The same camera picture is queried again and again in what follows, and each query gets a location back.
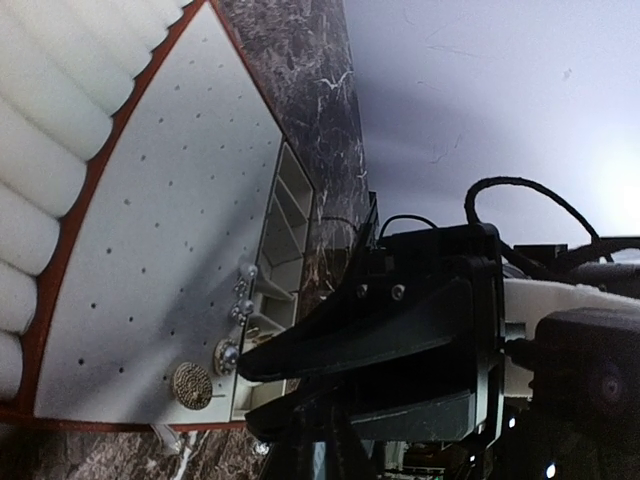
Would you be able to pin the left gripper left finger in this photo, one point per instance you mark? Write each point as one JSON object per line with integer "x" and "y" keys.
{"x": 293, "y": 450}

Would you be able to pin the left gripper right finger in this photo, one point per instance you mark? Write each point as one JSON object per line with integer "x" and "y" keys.
{"x": 346, "y": 457}

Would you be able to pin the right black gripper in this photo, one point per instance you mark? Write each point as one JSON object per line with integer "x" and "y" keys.
{"x": 426, "y": 347}

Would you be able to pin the red jewelry tray cream insert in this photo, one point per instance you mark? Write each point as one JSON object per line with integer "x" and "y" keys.
{"x": 141, "y": 165}

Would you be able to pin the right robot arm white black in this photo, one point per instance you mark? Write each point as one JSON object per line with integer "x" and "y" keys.
{"x": 571, "y": 342}

